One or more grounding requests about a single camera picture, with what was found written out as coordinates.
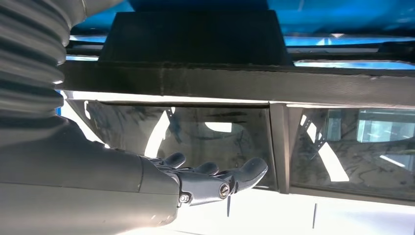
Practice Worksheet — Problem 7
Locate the blue metal shelf rack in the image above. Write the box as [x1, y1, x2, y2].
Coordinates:
[65, 0, 415, 71]

